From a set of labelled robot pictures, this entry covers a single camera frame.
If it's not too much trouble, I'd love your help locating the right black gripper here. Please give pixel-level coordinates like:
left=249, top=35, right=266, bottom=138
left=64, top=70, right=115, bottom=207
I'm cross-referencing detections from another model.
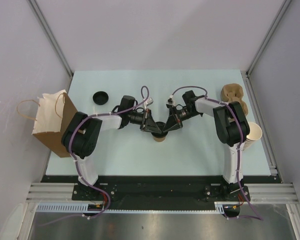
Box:
left=163, top=106, right=201, bottom=133

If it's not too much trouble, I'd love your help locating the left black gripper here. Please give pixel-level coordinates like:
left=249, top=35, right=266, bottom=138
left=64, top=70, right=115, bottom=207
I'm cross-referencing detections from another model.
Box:
left=127, top=109, right=161, bottom=134

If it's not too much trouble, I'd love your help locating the brown paper coffee cup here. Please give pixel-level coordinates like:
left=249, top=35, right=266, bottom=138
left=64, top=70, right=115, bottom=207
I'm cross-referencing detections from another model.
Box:
left=153, top=136, right=166, bottom=143

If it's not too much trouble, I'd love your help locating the black plastic cup lid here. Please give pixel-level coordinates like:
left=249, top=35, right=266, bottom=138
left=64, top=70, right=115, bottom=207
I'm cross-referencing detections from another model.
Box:
left=92, top=91, right=109, bottom=106

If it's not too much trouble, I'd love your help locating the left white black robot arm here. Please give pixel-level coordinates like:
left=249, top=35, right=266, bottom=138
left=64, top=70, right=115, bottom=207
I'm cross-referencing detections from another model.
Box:
left=61, top=95, right=163, bottom=200

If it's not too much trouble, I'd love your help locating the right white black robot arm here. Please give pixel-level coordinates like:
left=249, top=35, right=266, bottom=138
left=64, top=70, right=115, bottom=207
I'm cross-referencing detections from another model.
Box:
left=162, top=90, right=250, bottom=201

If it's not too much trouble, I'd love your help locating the brown paper takeout bag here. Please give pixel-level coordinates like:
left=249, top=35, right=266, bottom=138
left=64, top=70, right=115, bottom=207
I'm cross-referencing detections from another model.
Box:
left=16, top=90, right=78, bottom=158

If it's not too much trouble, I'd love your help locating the brown pulp cup carrier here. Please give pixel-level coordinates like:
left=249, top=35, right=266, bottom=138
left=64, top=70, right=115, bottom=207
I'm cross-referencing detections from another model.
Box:
left=220, top=83, right=249, bottom=116

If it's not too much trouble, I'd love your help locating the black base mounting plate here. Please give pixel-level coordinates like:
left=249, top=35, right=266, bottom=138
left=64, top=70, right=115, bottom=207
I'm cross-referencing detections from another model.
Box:
left=41, top=174, right=282, bottom=213

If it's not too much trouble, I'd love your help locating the stack of paper cups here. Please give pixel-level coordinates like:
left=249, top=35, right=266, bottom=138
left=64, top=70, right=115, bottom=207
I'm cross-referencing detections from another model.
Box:
left=243, top=121, right=263, bottom=150

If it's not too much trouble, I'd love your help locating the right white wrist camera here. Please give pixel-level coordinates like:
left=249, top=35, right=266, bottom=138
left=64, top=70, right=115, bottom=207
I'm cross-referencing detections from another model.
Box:
left=166, top=95, right=176, bottom=109

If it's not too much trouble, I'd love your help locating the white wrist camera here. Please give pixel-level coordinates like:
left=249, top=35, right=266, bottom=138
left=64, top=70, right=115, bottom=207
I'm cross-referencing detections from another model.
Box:
left=143, top=97, right=154, bottom=109
left=166, top=95, right=176, bottom=109

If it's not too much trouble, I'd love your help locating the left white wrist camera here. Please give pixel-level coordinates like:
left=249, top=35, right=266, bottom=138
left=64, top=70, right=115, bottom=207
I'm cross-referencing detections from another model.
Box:
left=143, top=97, right=154, bottom=109

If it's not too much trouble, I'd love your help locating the aluminium frame rail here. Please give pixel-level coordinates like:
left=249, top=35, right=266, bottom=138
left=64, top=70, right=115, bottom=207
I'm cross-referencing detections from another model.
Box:
left=26, top=183, right=299, bottom=204

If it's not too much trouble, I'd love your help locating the white slotted cable duct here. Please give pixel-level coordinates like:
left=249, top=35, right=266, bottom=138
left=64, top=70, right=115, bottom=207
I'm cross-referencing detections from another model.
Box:
left=36, top=203, right=89, bottom=213

